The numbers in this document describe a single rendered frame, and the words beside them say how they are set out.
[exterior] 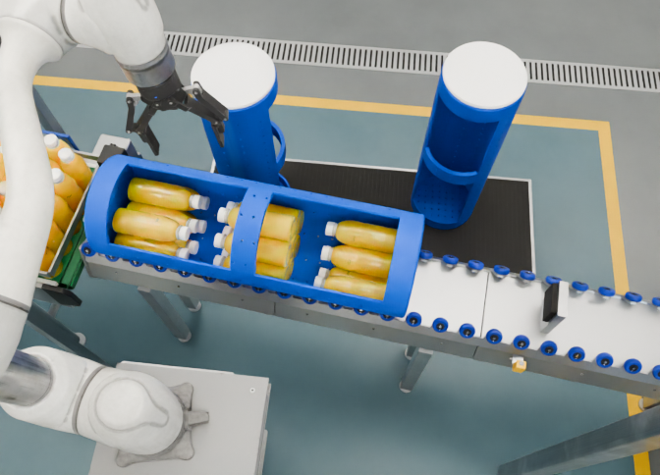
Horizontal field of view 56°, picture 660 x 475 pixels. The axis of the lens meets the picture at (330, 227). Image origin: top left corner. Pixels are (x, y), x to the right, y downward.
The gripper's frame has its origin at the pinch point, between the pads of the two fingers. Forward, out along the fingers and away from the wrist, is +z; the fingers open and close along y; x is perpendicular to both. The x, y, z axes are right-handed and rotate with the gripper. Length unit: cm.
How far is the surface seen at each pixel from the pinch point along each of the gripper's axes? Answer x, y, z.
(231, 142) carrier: -56, 9, 69
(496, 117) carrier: -49, -80, 65
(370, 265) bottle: 6, -34, 53
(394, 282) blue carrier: 15, -39, 44
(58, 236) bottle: -14, 56, 51
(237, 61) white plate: -73, 3, 49
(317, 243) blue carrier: -8, -19, 63
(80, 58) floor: -181, 112, 134
